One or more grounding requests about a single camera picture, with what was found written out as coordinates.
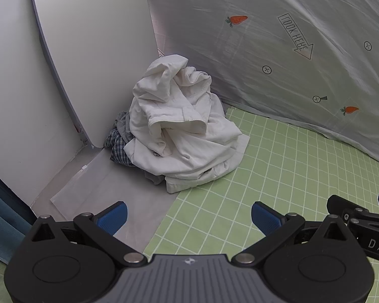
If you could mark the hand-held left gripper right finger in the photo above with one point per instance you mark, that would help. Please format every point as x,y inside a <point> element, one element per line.
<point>263,216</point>

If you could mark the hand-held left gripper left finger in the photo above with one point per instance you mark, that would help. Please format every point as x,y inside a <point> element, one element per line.
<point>115,216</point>

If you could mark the white garment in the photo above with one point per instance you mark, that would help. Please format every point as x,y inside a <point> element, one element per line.
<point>183,139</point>

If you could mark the green checked bed sheet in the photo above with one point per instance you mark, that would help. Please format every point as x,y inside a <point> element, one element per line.
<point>271,164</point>

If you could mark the blue plaid garment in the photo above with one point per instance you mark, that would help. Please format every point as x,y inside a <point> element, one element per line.
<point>118,154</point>

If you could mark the grey garment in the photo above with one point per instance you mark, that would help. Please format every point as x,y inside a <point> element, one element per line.
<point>123,126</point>

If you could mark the dark blue curtain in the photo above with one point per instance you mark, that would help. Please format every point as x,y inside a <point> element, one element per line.
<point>3,221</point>

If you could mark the white board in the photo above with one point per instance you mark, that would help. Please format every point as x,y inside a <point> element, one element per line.
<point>98,53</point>

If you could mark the grey carrot print quilt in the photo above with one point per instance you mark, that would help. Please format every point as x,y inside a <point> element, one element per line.
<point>208,6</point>

